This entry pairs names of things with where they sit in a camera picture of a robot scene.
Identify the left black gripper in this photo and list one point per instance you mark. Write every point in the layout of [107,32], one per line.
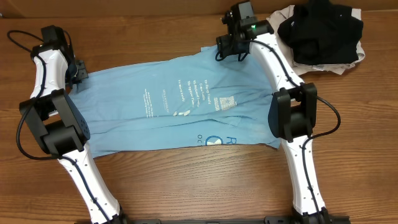
[82,73]

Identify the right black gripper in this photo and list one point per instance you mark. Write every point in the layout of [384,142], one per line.
[224,48]

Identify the light blue printed t-shirt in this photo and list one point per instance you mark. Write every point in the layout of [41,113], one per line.
[184,102]

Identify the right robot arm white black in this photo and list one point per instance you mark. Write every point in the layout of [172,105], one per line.
[293,111]

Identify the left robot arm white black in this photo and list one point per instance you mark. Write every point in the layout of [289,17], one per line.
[60,129]

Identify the beige folded garment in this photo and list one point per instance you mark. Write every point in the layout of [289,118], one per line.
[278,17]

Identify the black folded garment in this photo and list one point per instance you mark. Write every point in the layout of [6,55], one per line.
[321,33]

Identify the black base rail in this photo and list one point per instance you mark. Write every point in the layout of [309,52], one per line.
[266,220]

